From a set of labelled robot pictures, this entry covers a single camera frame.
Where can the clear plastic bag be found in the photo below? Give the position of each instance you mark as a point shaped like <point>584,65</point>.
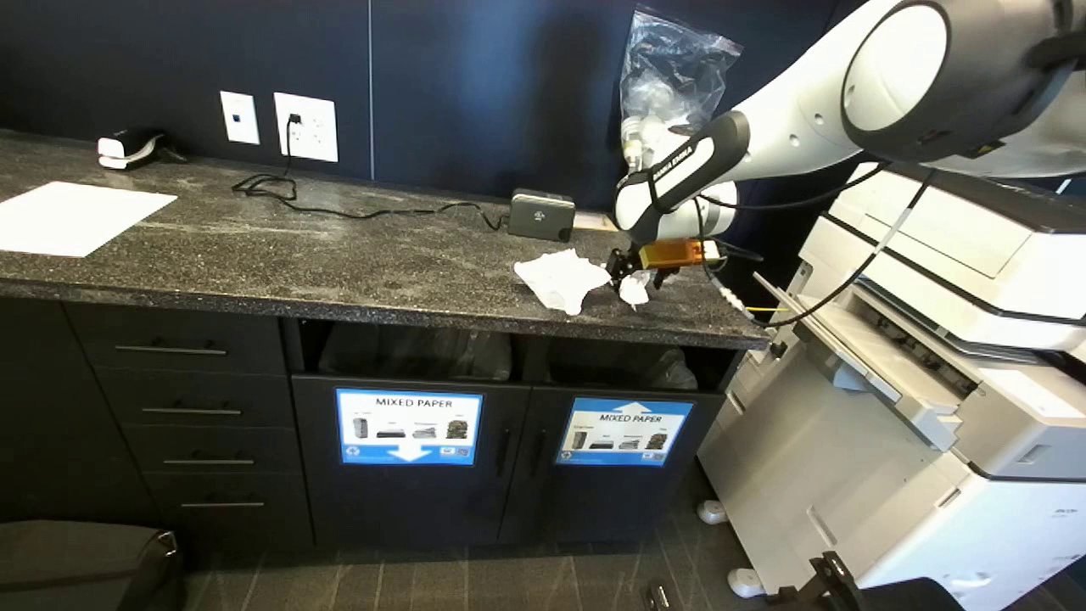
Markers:
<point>667,70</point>

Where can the black unlabelled cabinet door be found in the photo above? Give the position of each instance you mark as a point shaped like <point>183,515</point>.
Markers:
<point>56,420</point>

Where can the large white office printer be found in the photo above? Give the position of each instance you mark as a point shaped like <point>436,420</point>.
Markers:
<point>903,475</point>

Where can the black bin cabinet door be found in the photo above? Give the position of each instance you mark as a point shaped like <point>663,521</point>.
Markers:
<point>407,503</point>

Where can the medium white paper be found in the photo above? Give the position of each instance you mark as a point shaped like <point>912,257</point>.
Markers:
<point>634,292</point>

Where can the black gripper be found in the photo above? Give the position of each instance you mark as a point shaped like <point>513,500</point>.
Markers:
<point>645,252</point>

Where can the black power adapter box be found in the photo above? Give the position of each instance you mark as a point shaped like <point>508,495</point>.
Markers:
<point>542,215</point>

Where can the wide white wall outlet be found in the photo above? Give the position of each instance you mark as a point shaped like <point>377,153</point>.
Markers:
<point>308,128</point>

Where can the large white paper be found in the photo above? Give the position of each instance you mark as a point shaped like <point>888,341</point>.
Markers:
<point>561,281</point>

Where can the blue mixed paper label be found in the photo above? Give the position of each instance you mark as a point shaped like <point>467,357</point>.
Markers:
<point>622,432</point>
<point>407,428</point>

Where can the black stand clamp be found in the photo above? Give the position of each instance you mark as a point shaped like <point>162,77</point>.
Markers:
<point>836,581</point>

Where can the orange wrist camera box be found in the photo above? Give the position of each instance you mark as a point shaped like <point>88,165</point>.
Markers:
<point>683,252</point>

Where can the tan flat card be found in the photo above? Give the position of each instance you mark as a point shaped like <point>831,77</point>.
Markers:
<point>595,221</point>

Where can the flat white paper sheet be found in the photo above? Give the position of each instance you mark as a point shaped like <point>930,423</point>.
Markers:
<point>72,219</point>

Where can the black recycling bin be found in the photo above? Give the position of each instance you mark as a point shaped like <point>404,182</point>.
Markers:
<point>613,503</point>

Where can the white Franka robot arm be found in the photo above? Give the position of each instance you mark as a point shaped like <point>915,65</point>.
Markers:
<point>792,122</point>

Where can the narrow white wall plate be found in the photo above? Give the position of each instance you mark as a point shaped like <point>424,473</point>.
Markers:
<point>239,116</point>

